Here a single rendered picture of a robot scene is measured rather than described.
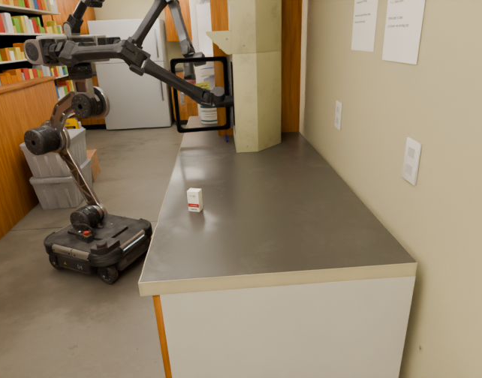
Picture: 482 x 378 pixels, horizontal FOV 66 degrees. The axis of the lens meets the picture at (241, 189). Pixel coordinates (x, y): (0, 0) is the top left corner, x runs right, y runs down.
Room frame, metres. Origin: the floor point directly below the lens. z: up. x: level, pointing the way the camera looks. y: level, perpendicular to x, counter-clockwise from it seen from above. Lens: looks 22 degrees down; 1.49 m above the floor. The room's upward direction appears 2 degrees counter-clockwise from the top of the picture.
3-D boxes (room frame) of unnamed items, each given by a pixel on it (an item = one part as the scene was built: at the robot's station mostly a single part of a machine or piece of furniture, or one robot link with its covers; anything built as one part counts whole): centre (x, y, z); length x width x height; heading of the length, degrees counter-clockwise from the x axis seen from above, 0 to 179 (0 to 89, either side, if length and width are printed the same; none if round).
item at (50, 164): (3.54, 1.78, 0.49); 0.60 x 0.42 x 0.33; 3
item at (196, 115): (2.09, 0.20, 1.19); 0.30 x 0.01 x 0.40; 98
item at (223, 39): (1.96, 0.08, 1.46); 0.32 x 0.12 x 0.10; 3
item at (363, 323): (1.79, -0.05, 0.45); 2.05 x 0.67 x 0.90; 3
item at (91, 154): (4.14, 1.85, 0.14); 0.41 x 0.32 x 0.28; 9
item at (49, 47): (2.02, 0.92, 1.45); 0.09 x 0.08 x 0.12; 155
